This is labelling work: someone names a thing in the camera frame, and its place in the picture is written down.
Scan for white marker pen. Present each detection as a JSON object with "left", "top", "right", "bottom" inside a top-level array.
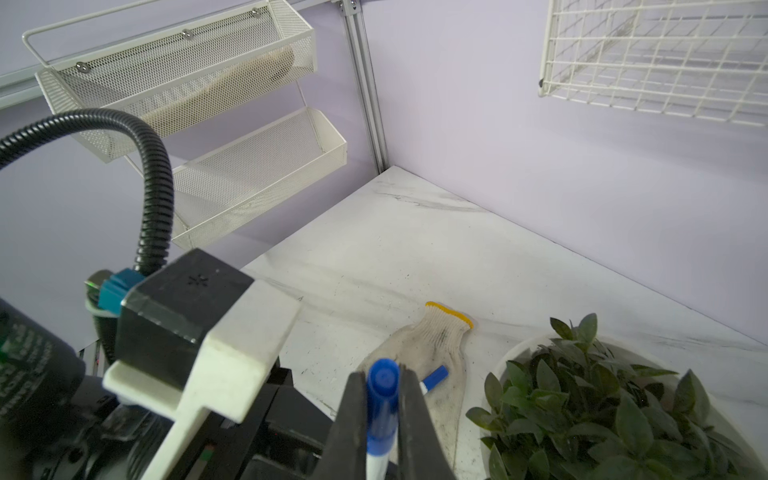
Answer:
[
  {"left": 419, "top": 365, "right": 449, "bottom": 395},
  {"left": 365, "top": 453, "right": 389, "bottom": 480}
]

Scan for green potted plant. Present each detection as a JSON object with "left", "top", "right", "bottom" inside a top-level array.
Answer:
[{"left": 467, "top": 314, "right": 767, "bottom": 479}]

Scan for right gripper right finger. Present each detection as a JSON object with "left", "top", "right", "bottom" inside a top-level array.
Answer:
[{"left": 397, "top": 367, "right": 455, "bottom": 480}]

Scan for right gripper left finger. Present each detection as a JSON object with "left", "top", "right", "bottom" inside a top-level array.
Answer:
[{"left": 310, "top": 371, "right": 367, "bottom": 480}]

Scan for white two-tier mesh rack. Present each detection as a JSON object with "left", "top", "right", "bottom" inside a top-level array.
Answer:
[{"left": 35, "top": 1, "right": 347, "bottom": 250}]

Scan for beige glove in rack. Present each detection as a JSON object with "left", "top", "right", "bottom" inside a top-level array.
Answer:
[{"left": 142, "top": 46, "right": 308, "bottom": 136}]

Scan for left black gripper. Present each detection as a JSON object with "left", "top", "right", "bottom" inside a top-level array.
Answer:
[{"left": 1, "top": 302, "right": 332, "bottom": 479}]

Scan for white knit work glove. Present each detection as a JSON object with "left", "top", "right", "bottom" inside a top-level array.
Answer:
[{"left": 358, "top": 301, "right": 474, "bottom": 466}]

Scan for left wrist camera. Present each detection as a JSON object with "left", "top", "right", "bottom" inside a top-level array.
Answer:
[{"left": 98, "top": 249, "right": 301, "bottom": 479}]

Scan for aluminium frame rails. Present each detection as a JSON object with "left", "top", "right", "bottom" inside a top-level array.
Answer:
[{"left": 1, "top": 1, "right": 390, "bottom": 172}]

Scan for left black corrugated cable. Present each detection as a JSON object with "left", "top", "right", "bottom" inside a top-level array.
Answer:
[{"left": 0, "top": 107, "right": 176, "bottom": 277}]

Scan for white wire wall basket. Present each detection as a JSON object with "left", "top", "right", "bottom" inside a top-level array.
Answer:
[{"left": 538, "top": 0, "right": 767, "bottom": 127}]

